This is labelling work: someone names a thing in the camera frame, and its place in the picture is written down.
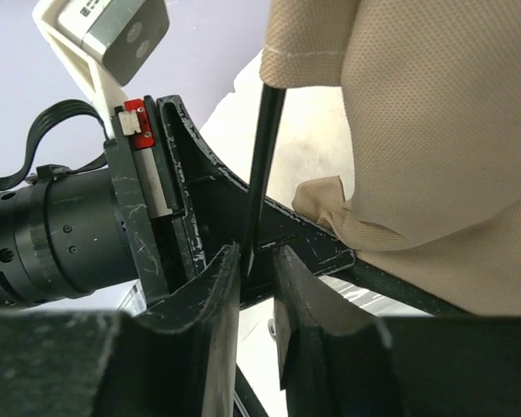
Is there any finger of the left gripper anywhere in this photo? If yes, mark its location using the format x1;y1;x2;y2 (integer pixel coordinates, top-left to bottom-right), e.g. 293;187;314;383
155;93;357;305

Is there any beige pet tent fabric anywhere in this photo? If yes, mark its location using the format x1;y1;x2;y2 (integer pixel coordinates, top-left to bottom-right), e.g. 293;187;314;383
260;1;521;315

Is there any white fluffy cushion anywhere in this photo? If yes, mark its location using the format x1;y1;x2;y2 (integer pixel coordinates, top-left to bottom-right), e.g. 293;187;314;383
201;55;354;207

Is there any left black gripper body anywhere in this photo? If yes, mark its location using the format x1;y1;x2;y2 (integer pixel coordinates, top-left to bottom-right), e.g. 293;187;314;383
104;96;200;307

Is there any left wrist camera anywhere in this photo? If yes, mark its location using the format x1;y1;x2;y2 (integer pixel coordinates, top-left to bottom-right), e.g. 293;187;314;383
32;0;170;138

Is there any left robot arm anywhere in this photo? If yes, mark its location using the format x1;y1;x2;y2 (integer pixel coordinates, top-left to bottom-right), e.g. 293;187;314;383
0;96;247;308

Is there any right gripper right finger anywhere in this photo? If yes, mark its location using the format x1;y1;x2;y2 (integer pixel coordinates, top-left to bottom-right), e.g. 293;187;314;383
273;247;521;416

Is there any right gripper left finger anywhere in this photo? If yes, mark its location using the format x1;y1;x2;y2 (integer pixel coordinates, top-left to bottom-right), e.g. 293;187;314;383
0;244;240;416

